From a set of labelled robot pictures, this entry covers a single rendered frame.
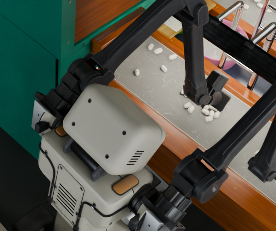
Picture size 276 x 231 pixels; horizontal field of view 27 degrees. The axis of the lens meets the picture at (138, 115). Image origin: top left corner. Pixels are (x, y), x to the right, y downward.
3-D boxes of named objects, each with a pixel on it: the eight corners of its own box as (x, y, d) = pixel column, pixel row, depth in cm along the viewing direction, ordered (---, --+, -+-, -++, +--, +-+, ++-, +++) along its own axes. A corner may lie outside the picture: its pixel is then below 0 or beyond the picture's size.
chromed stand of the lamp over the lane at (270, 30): (224, 126, 229) (255, 46, 194) (186, 97, 236) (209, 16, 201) (251, 101, 239) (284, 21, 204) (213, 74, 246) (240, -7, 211)
